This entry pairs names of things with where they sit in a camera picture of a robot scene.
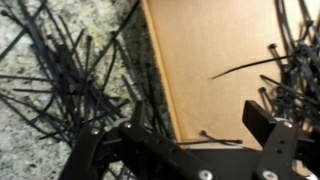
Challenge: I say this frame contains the black zip tie pile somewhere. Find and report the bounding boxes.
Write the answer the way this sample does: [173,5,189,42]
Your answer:
[0,0,175,142]

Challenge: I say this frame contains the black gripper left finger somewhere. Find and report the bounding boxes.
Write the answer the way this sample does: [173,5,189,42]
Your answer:
[59,100,214,180]

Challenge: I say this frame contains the flat cardboard box white rim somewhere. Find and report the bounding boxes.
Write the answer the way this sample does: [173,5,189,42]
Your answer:
[139,0,320,151]

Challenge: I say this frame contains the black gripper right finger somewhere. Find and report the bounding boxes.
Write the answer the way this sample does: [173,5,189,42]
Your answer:
[242,100,320,180]

